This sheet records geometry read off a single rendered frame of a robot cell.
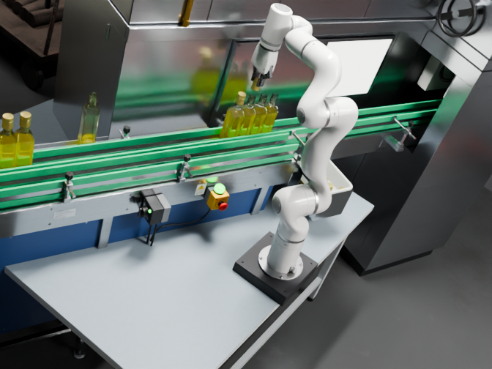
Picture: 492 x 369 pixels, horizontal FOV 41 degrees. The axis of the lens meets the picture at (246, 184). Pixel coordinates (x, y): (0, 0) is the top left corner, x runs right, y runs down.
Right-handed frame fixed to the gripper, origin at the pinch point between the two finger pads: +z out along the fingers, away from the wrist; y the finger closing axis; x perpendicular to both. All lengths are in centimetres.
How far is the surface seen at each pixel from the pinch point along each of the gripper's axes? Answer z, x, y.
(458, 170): 56, 141, 24
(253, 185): 44.6, 3.2, 15.6
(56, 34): 107, 3, -212
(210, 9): -22.6, -20.3, -15.1
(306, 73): 7.9, 36.9, -11.4
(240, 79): 8.2, 1.3, -11.9
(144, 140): 28, -43, -4
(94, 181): 29, -71, 13
